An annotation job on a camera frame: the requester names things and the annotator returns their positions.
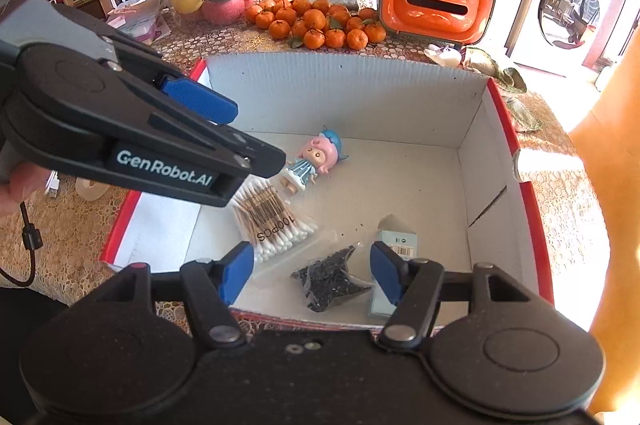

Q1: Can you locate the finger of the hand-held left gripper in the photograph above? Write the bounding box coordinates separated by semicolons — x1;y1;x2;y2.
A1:
50;2;239;126
105;102;287;208

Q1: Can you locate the red apple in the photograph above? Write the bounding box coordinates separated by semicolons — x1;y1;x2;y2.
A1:
201;0;246;26

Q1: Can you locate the clear tape roll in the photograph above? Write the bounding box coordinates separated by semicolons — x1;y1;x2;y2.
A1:
75;179;112;202

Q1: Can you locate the washing machine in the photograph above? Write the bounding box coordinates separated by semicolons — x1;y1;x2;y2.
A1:
505;0;621;78

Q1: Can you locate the bag of cotton swabs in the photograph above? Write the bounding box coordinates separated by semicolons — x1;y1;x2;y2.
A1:
230;179;336;264

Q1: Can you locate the yellow giraffe statue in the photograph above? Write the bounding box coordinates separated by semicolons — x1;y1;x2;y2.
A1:
567;55;640;411

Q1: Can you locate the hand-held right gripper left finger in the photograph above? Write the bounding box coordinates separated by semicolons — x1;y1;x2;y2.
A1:
102;241;256;349

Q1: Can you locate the clear bag of black bits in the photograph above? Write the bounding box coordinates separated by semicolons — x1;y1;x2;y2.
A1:
290;245;376;313

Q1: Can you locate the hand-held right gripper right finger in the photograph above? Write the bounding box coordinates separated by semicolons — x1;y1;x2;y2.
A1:
369;241;533;352

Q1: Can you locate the light blue small box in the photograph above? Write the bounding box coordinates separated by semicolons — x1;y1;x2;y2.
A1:
367;214;419;318

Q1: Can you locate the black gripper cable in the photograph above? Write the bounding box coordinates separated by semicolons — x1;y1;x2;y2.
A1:
0;202;45;287

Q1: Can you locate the red cardboard box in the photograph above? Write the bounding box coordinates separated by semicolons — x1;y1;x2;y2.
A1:
100;52;556;331

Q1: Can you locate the person's left hand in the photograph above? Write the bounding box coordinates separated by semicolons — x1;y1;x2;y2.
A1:
0;165;55;220

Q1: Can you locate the pile of tangerines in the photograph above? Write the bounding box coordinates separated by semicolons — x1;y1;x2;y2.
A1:
244;0;388;52

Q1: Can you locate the pink-haired doll figurine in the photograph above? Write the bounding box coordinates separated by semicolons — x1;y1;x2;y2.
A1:
279;129;349;196

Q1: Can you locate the small white toy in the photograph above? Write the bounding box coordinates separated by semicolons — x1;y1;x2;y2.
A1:
425;44;463;68

